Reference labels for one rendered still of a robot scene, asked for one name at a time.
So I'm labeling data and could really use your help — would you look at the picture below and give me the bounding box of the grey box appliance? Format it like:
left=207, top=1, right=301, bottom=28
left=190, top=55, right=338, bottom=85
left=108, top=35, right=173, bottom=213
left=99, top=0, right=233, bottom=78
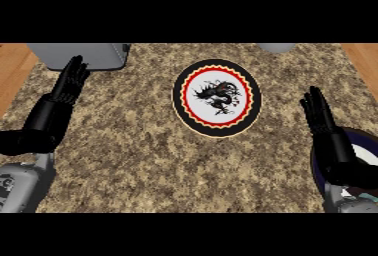
left=25, top=43, right=133, bottom=72

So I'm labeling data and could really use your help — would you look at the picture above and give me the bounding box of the black red dragon plate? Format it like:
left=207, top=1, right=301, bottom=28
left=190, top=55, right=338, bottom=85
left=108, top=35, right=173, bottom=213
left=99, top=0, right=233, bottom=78
left=170, top=58, right=263, bottom=138

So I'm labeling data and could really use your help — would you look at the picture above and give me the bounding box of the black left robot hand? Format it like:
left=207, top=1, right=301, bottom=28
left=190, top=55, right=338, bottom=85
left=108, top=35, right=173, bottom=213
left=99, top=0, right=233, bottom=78
left=0, top=55, right=91, bottom=157

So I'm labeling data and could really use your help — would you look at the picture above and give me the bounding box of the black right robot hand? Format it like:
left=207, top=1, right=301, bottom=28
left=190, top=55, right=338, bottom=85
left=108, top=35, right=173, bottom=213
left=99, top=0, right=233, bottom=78
left=298, top=85, right=378, bottom=189

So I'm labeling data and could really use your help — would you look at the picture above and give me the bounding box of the pale grey round container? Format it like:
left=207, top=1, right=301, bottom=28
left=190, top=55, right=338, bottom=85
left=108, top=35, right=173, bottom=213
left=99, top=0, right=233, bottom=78
left=255, top=43, right=298, bottom=54

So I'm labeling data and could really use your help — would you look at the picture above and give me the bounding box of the dark blue rimmed plate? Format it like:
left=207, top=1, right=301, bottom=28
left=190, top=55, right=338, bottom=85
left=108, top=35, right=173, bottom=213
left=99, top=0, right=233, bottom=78
left=308, top=126, right=378, bottom=198

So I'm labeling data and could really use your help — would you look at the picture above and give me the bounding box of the cupcake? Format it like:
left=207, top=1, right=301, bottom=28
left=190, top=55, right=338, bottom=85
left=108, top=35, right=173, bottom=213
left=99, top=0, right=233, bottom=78
left=344, top=186, right=378, bottom=203

